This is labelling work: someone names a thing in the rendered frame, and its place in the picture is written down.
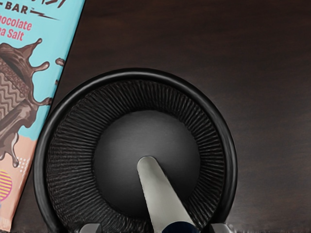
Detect black ribbed bowl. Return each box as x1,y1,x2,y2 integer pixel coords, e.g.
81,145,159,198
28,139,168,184
33,67,238,233

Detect teal chocolate bar carton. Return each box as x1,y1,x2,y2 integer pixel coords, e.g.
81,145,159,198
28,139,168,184
0,0,86,232

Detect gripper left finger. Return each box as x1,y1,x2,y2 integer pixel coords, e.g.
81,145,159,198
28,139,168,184
80,223,102,233

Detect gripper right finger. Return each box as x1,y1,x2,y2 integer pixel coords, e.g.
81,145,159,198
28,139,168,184
208,223,231,233

